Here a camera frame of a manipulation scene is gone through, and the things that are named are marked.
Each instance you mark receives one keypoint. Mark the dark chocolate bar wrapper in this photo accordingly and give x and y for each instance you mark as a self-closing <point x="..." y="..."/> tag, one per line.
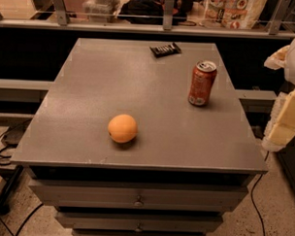
<point x="165" y="50"/>

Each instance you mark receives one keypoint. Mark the top grey drawer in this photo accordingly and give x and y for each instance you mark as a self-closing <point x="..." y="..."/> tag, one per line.
<point x="204" y="198"/>

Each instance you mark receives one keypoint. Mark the printed snack bag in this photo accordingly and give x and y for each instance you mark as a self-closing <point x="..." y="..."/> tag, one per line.
<point x="235" y="14"/>

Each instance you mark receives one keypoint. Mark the orange fruit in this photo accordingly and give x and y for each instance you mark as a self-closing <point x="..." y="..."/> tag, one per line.
<point x="123" y="128"/>

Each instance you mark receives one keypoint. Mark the middle grey drawer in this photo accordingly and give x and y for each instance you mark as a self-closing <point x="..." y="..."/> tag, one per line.
<point x="139" y="222"/>

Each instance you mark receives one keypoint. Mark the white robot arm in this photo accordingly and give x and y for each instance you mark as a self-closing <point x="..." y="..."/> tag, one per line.
<point x="284" y="58"/>

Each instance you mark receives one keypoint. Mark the red coke can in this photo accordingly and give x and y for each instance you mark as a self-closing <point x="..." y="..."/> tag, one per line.
<point x="202" y="79"/>

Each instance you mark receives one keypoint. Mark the grey drawer cabinet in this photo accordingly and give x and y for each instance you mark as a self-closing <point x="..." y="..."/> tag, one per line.
<point x="177" y="143"/>

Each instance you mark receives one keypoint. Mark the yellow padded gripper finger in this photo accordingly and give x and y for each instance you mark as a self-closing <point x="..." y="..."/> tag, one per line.
<point x="284" y="129"/>

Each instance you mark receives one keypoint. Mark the black bag behind glass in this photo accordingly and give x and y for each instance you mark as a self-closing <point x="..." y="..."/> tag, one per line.
<point x="151" y="12"/>

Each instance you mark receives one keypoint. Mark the metal railing frame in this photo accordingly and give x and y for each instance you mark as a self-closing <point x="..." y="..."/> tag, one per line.
<point x="276" y="21"/>

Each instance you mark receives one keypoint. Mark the grey wall ledge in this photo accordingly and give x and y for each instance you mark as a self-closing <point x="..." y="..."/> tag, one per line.
<point x="23" y="91"/>

